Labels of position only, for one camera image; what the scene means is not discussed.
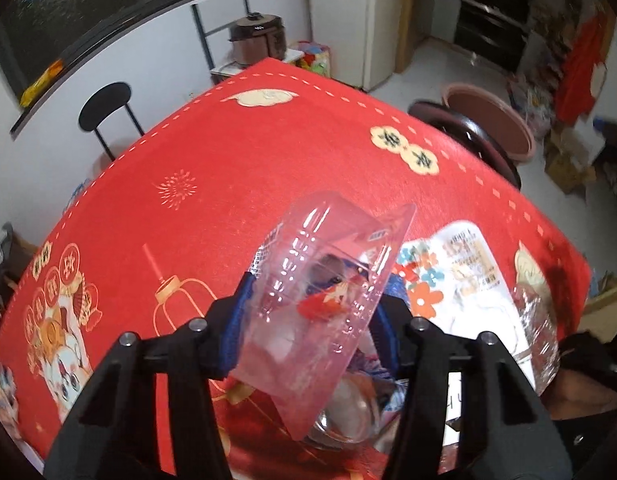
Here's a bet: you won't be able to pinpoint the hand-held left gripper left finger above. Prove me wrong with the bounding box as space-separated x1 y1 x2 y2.
42 271 262 480

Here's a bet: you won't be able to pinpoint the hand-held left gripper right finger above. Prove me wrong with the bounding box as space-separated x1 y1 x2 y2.
371 275 574 480

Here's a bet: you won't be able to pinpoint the clear plastic clamshell container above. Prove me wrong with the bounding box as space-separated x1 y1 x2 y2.
231 191 418 442

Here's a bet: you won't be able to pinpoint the white floral plastic package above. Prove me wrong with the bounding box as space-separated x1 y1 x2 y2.
395 220 534 396

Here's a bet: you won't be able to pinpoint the brown plastic bucket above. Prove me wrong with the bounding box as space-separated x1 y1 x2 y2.
441 82 537 166

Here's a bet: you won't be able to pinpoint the white paper slip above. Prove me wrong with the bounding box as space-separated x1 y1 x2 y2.
441 371 465 448

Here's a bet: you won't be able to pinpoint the clear plastic cup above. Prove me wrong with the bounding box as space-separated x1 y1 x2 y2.
308 350 411 456

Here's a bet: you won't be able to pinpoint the clear plastic bottle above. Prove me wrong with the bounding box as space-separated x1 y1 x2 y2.
511 282 559 396

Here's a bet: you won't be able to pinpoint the red printed tablecloth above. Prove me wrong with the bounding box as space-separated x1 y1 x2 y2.
0 57 594 480

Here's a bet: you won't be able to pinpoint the black round stool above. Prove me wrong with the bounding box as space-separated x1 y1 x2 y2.
407 101 521 191

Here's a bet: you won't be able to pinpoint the cardboard box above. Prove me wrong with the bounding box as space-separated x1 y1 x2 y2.
543 125 596 196

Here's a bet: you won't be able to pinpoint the black round-back chair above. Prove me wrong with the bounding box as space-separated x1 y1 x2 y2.
78 81 146 162

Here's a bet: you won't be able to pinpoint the colourful printed bags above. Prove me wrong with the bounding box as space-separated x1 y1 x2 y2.
288 40 331 78

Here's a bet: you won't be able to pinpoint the brown pressure cooker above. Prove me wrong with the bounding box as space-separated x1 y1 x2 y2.
227 11 288 66

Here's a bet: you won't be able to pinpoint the pile of colourful goods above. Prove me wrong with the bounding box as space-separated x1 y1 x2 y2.
508 35 571 138

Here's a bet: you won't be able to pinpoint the metal shelf rack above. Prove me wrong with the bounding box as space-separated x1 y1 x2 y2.
191 0 302 86

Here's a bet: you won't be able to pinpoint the white refrigerator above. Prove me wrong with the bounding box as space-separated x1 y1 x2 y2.
308 0 416 93

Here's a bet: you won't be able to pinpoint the yellow packet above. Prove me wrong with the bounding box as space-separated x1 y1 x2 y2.
21 60 64 106

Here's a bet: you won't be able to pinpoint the grey kitchen cabinet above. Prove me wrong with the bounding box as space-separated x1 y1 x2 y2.
423 0 460 42

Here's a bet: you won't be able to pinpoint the black built-in oven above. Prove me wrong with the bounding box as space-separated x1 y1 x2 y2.
453 0 534 73

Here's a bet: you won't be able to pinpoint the red hanging cloth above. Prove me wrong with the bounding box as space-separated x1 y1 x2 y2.
555 12 616 123

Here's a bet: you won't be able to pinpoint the dark window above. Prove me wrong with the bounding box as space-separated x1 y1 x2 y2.
0 0 269 136

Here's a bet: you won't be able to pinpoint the wooden door frame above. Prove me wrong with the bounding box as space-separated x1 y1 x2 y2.
395 0 425 73

